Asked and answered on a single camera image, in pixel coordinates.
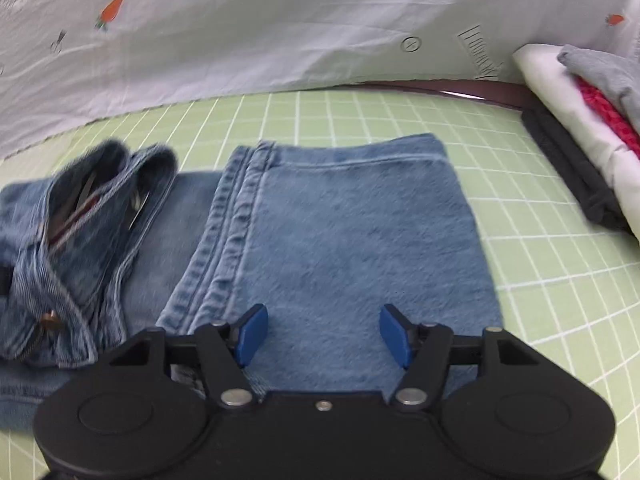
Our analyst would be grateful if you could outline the light grey garment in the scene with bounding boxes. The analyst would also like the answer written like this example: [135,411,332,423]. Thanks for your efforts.
[557,44,640,128]

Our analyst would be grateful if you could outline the white garment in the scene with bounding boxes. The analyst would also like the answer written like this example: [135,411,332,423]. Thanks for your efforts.
[512,42,640,241]

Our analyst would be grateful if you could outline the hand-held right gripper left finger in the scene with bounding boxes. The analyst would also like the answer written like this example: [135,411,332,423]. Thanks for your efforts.
[107,303,269,411]

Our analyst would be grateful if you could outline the blue denim jeans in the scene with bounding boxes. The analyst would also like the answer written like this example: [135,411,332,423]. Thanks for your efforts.
[0,132,503,433]

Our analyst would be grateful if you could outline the white carrot print sheet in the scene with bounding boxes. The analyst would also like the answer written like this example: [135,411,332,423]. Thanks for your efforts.
[0,0,640,161]

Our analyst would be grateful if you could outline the green grid mat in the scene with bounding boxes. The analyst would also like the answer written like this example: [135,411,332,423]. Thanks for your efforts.
[0,87,640,480]

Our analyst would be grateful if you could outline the black garment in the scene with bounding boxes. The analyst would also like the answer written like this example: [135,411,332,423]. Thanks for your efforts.
[520,105,633,233]

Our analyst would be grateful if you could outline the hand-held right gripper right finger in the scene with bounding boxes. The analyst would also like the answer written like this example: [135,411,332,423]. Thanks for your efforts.
[379,304,544,411]

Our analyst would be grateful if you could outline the red knit garment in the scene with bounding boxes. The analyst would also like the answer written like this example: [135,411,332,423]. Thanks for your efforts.
[575,77,640,158]

